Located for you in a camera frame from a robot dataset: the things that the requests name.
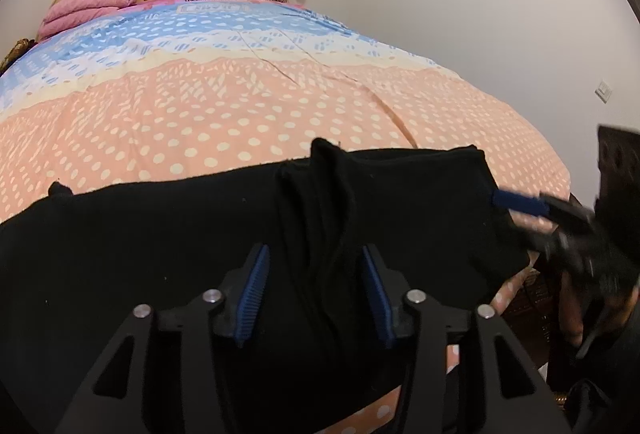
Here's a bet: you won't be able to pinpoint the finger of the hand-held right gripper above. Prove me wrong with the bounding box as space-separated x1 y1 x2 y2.
507 211 571 261
491 189 596 235

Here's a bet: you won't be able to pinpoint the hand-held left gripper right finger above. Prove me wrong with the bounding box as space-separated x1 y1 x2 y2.
361 244 571 434

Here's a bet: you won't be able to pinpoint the person's right hand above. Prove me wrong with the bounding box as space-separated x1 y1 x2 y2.
557 264 603 350

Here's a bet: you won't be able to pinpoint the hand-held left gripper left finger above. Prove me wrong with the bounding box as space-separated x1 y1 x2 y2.
55 243 271 434

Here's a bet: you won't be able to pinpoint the black pants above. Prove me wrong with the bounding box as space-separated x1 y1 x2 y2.
0 137 533 434

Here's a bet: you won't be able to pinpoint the polka dot bedspread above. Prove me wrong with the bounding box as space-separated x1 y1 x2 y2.
0 0 573 434

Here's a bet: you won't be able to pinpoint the folded pink blanket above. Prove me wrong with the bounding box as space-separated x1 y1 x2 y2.
37 0 138 40

